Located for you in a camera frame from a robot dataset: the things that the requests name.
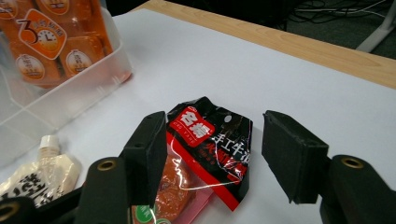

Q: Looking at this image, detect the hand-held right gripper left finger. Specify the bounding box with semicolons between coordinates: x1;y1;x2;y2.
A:
120;111;168;209

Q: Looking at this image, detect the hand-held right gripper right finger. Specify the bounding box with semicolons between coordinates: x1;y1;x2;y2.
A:
261;110;330;204

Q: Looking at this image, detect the black and red snack packet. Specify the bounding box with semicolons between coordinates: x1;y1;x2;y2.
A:
130;96;254;224

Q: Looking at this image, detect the clear plastic container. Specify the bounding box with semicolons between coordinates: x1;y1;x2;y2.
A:
0;6;134;169

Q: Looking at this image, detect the large orange snack packet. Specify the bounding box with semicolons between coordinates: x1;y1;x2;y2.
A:
0;0;114;89

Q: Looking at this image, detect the cream spouted pouch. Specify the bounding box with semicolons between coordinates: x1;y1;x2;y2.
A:
0;134;82;209

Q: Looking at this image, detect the white metal stand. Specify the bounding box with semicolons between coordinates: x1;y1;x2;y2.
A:
356;0;396;53

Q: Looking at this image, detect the bundle of floor cables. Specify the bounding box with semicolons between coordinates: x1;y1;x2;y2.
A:
288;0;390;25

